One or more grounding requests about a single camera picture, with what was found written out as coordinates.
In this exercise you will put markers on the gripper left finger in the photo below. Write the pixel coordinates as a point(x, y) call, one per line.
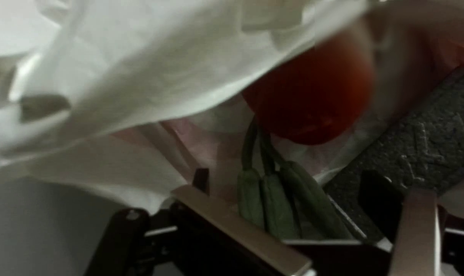
point(241, 231)

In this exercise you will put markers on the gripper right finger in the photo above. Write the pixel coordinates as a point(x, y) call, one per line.
point(417, 235)

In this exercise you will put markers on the red beetroot plush toy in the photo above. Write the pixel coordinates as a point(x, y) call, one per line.
point(313, 93)

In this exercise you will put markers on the white orange plastic bag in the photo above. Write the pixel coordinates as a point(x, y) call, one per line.
point(140, 77)

